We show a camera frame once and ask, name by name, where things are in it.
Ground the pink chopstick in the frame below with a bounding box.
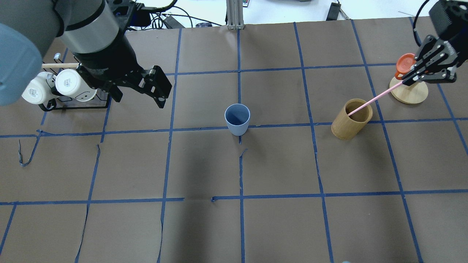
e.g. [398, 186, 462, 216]
[347, 81, 403, 117]

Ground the wooden rack rod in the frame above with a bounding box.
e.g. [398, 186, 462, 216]
[41, 63, 80, 69]

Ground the bamboo cylindrical holder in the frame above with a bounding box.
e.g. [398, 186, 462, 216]
[331, 98, 373, 140]

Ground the white mug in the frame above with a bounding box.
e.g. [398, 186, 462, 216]
[55, 69, 97, 102]
[22, 71, 59, 105]

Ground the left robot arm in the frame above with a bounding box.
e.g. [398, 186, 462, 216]
[1, 0, 174, 108]

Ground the black power brick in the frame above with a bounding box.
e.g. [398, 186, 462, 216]
[162, 16, 185, 29]

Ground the black power adapter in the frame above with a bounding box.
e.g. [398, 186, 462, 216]
[326, 2, 341, 20]

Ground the white mug left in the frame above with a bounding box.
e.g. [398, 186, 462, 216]
[22, 71, 59, 105]

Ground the white mug right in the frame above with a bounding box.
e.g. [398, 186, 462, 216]
[55, 69, 97, 102]

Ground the black wire mug rack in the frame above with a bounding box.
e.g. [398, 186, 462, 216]
[38, 67, 112, 112]

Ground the round wooden stand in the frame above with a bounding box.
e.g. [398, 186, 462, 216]
[390, 82, 429, 105]

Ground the light blue plastic cup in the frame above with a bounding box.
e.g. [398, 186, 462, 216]
[224, 103, 251, 136]

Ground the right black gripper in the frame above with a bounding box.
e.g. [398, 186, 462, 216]
[401, 0, 468, 86]

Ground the aluminium frame post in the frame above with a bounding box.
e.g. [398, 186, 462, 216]
[226, 0, 245, 30]

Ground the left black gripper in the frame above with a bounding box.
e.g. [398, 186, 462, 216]
[73, 33, 172, 109]

